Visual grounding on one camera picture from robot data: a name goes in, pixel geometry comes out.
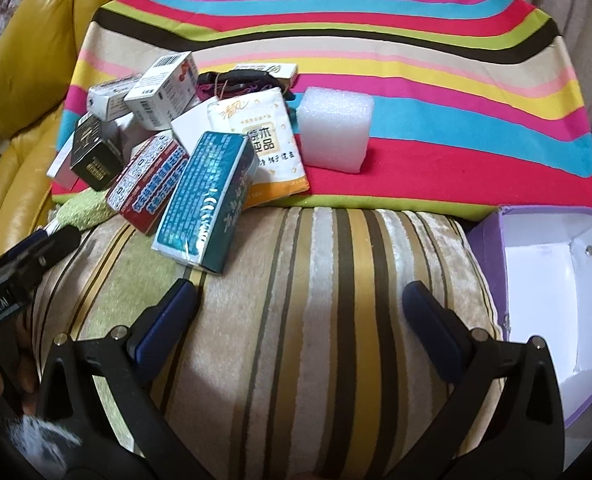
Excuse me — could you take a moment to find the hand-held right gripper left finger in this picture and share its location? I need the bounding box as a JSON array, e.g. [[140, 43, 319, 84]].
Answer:
[[38, 279, 211, 480]]

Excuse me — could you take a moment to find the green sponge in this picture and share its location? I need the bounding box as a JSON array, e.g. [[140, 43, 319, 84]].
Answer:
[[56, 200, 114, 231]]

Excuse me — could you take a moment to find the white box with pink print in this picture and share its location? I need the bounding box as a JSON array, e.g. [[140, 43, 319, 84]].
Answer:
[[125, 51, 200, 131]]

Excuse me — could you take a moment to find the person's left hand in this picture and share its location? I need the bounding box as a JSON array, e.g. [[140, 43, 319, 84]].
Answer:
[[0, 352, 41, 417]]

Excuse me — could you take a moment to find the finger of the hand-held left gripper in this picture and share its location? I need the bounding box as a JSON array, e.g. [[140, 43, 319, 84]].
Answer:
[[23, 224, 83, 269]]

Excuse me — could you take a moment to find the teal box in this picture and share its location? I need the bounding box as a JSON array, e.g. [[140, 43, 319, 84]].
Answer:
[[151, 130, 261, 275]]

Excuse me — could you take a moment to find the clear plastic packet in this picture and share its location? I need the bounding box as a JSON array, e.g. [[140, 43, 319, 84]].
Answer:
[[296, 86, 375, 170]]

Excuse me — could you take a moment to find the black box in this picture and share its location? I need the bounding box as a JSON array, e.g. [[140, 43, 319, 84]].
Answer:
[[70, 114, 126, 192]]

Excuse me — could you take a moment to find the purple cardboard box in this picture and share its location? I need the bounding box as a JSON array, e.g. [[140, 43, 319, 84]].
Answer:
[[466, 205, 592, 431]]

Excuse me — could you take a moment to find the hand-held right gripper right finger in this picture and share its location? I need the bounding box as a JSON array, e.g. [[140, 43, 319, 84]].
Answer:
[[391, 281, 566, 480]]

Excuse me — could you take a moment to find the flat white box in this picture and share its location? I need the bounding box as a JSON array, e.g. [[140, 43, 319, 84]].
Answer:
[[171, 102, 217, 153]]

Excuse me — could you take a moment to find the red box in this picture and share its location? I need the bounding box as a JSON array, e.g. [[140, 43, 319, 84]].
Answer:
[[105, 132, 191, 236]]

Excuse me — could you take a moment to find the striped colourful tablecloth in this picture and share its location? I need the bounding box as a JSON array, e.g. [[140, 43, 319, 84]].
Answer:
[[51, 0, 592, 211]]

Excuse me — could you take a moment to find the long white box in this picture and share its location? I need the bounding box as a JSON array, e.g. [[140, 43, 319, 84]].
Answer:
[[231, 62, 299, 86]]

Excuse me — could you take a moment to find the white orange tissue packet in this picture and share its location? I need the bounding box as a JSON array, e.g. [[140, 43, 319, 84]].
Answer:
[[207, 87, 311, 208]]

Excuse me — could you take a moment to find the white barcode medicine box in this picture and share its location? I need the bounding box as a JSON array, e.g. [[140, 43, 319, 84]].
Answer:
[[87, 76, 142, 122]]

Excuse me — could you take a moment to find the yellow leather sofa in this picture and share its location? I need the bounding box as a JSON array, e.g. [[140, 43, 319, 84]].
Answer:
[[0, 0, 127, 281]]

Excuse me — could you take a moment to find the black pen on red lanyard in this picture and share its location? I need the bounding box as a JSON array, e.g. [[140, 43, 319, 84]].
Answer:
[[196, 69, 297, 106]]

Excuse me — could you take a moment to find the small white cube box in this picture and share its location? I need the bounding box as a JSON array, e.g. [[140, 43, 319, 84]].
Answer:
[[115, 114, 149, 161]]

